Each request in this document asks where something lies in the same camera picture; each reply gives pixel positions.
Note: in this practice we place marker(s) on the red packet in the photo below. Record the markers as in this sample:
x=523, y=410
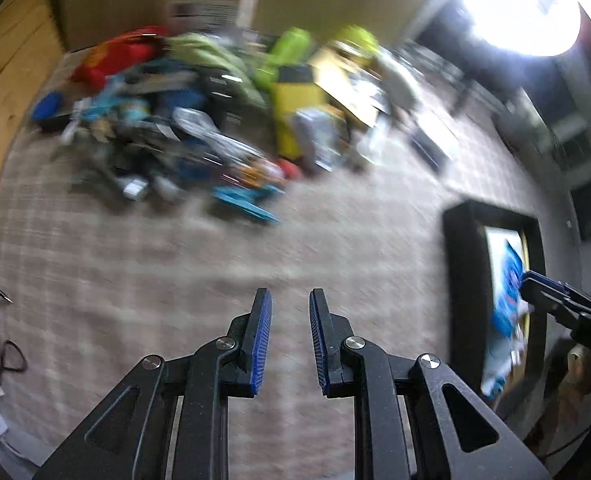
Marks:
x=120, y=57

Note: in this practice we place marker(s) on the black tray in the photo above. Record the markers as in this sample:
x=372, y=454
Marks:
x=463, y=285

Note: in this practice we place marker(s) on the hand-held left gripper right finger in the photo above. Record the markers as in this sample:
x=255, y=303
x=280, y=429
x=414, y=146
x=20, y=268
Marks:
x=319, y=345

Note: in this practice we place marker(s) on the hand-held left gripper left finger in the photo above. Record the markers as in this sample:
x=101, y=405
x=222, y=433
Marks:
x=261, y=345

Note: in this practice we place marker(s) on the yellow black packet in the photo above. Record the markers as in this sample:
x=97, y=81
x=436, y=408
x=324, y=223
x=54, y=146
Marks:
x=295, y=110

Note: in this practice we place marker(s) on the blue wet wipes packet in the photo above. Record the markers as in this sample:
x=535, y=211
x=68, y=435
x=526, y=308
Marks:
x=508, y=280

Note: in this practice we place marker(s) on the white packaged box with barcode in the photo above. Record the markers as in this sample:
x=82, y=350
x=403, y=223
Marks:
x=205, y=10

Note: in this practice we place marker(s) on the clear plastic box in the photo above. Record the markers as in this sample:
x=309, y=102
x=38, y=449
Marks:
x=430, y=140

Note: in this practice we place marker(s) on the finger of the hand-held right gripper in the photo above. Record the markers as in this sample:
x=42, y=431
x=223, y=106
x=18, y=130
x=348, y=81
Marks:
x=545, y=282
x=550, y=305

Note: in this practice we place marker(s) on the bright desk lamp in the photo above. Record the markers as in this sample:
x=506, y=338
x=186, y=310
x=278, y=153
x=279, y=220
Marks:
x=515, y=5

